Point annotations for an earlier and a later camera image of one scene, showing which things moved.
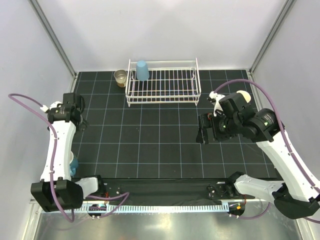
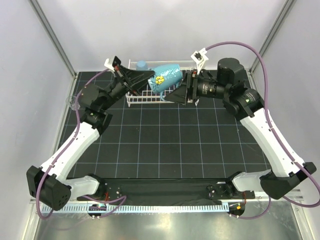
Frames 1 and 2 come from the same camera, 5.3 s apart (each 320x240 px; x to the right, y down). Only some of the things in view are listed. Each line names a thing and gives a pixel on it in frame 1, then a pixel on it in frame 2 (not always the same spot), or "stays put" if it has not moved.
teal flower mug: x=73 y=165 → x=166 y=77
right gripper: x=207 y=120 → x=187 y=89
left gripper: x=83 y=126 → x=132 y=80
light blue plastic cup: x=142 y=72 stays put
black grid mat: x=122 y=141 stays put
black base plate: x=170 y=190 stays put
